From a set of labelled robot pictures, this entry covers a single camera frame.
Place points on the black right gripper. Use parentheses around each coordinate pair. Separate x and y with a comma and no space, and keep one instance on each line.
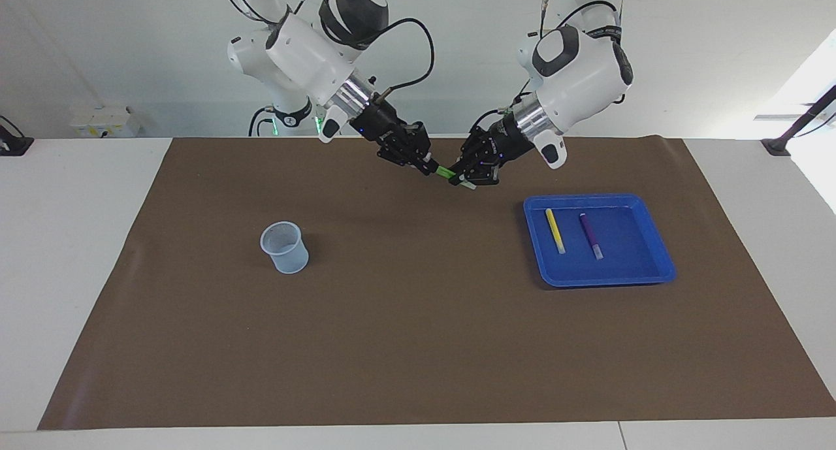
(382,127)

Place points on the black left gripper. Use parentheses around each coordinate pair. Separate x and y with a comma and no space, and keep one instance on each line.
(506,143)

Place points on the green marker pen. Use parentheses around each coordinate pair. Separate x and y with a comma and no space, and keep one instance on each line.
(445,172)

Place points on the yellow marker pen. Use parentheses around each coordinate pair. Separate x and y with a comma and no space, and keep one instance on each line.
(554,231)

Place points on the purple marker pen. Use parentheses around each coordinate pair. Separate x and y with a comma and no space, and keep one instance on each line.
(590,234)

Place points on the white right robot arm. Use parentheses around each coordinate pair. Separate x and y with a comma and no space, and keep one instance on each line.
(307,51)

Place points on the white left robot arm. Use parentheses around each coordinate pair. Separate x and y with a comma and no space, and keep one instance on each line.
(581,78)

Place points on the translucent plastic cup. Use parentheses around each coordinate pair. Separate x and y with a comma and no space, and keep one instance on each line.
(287,260)

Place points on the blue plastic tray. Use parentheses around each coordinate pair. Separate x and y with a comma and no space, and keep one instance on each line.
(627,270)

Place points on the brown table mat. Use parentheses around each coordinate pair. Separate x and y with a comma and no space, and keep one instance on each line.
(418,345)

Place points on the black angled stand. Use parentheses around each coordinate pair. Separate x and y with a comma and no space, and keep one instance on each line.
(777,146)

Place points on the black table clamp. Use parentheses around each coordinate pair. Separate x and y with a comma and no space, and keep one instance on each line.
(13,146)

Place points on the white wall outlet box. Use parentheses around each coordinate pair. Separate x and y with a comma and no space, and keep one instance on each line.
(104,123)

